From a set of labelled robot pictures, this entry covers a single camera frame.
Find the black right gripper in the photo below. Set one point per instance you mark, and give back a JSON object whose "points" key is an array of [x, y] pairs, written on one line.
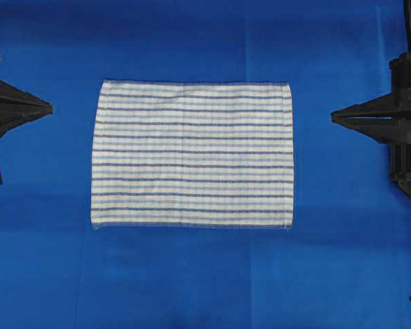
{"points": [[382, 130]]}

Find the blue table cloth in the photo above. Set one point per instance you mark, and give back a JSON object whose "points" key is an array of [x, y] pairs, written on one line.
{"points": [[344, 263]]}

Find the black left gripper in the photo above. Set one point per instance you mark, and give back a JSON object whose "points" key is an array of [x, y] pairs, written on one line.
{"points": [[11, 118]]}

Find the blue white striped towel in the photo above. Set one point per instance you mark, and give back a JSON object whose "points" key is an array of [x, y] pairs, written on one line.
{"points": [[193, 154]]}

